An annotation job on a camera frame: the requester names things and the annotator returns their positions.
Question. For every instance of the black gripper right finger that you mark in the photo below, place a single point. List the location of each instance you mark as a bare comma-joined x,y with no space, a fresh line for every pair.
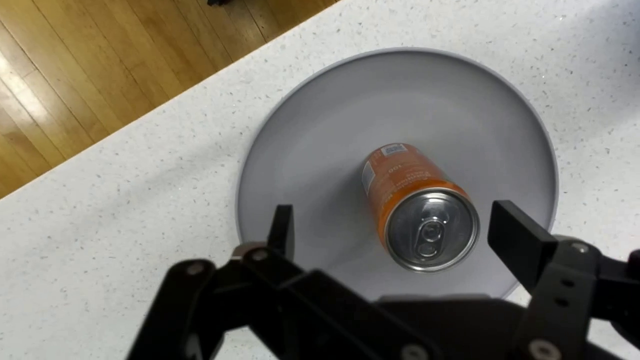
526,247

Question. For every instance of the grey round plate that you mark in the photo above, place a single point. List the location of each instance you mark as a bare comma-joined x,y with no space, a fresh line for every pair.
400,100

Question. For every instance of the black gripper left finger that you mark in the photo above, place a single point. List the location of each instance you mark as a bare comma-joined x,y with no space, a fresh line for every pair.
200,312

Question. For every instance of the orange soda can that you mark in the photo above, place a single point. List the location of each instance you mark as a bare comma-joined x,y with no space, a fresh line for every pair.
420,200

